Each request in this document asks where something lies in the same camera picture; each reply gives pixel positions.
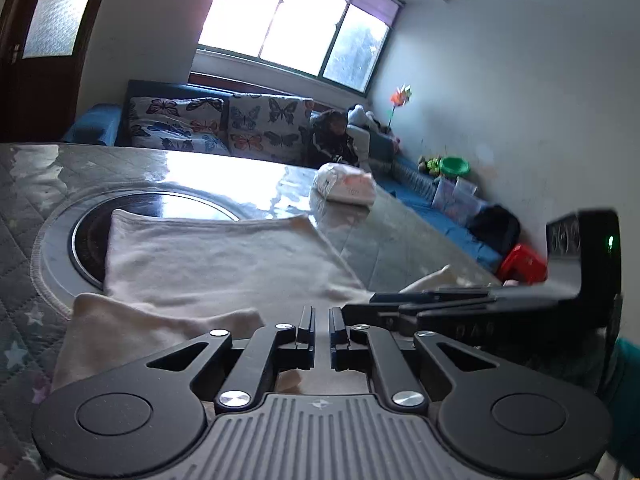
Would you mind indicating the dark monkey plush toy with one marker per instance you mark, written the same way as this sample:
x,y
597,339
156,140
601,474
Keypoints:
x,y
330,137

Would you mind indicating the red plastic stool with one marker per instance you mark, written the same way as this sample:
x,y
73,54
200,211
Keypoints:
x,y
522,262

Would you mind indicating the grey quilted star table cover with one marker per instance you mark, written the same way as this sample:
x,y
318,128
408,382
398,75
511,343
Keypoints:
x,y
25,270

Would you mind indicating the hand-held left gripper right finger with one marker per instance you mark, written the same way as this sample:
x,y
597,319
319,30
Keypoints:
x,y
338,332

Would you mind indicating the white plush toy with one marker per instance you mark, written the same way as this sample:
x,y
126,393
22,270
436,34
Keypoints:
x,y
357,116

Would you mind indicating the dark wooden glass door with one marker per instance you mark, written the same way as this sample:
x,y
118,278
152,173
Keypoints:
x,y
30,60

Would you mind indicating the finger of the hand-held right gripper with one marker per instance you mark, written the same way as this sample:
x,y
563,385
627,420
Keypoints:
x,y
380,316
430,296

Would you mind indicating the window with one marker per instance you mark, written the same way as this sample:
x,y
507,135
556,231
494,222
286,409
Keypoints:
x,y
280,20

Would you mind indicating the blue sofa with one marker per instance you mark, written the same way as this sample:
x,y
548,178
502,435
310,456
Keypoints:
x,y
95,125

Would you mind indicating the clear plastic storage box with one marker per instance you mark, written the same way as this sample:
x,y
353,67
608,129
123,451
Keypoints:
x,y
454,195

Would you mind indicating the black round induction cooktop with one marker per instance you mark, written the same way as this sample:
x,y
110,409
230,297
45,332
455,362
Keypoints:
x,y
90,245

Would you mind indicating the white pink tissue pack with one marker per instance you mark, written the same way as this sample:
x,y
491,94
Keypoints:
x,y
345,187

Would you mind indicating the cream sweatshirt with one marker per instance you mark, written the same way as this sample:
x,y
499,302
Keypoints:
x,y
200,260

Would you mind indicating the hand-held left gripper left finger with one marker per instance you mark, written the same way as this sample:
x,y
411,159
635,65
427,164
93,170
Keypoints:
x,y
306,332

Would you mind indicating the butterfly print cushion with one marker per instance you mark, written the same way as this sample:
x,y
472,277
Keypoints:
x,y
175,122
270,125

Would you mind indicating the green plush toy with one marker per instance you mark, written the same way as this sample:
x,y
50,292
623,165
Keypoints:
x,y
430,163

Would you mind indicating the black bag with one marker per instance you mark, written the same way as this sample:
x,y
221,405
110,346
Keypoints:
x,y
495,227

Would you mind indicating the green plastic bowl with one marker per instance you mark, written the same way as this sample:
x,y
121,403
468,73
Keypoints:
x,y
455,165

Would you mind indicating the colourful pinwheel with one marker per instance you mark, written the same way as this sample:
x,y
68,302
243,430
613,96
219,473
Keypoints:
x,y
401,97

